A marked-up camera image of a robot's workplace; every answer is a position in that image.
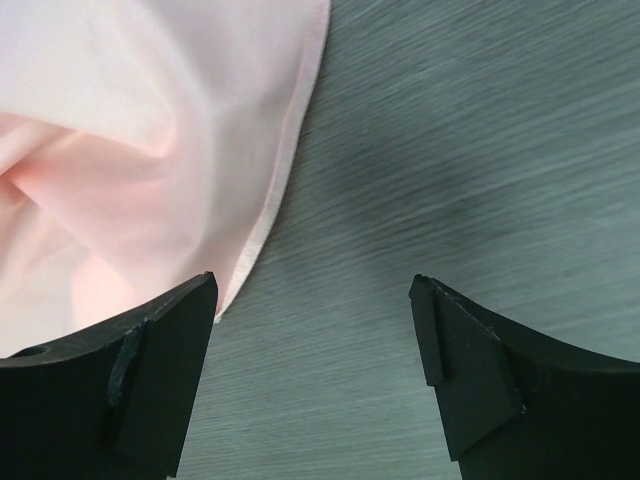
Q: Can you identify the pink satin napkin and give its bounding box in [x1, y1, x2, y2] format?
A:
[1, 1, 331, 357]

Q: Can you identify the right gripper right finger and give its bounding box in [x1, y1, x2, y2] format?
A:
[409, 275, 639, 479]

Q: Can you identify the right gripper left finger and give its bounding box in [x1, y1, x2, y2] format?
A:
[1, 272, 218, 479]

